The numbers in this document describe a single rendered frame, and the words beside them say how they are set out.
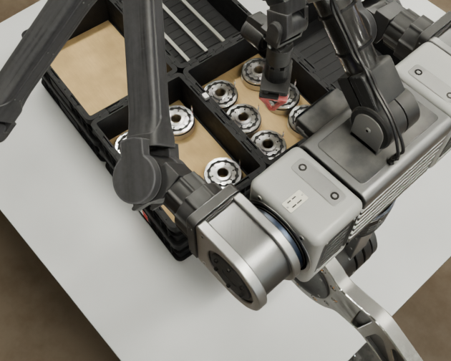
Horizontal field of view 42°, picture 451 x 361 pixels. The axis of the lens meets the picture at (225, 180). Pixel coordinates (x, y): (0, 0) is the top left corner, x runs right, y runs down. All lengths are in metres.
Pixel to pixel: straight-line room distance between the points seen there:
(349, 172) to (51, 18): 0.56
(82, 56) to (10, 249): 0.98
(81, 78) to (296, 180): 1.15
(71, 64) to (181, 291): 0.78
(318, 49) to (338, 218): 1.17
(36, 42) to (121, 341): 0.83
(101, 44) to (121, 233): 0.61
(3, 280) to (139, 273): 0.98
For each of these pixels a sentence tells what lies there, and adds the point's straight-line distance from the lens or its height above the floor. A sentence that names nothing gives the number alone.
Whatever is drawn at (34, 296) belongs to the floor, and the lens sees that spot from 2.46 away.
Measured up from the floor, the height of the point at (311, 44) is 0.83.
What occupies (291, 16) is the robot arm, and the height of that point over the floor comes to 1.35.
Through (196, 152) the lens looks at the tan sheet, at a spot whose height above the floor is 0.83.
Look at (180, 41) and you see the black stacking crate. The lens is 1.91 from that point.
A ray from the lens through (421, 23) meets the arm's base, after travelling 1.08.
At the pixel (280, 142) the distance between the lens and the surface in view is 1.64.
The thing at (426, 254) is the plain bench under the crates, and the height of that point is 0.70.
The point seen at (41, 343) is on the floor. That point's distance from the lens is 2.39.
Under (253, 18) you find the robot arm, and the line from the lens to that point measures 1.34.
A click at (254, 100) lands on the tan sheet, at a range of 1.76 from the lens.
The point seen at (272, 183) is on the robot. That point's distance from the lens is 0.80.
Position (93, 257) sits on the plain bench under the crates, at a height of 0.70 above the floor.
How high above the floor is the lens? 2.22
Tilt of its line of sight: 60 degrees down
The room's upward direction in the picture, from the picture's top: 1 degrees clockwise
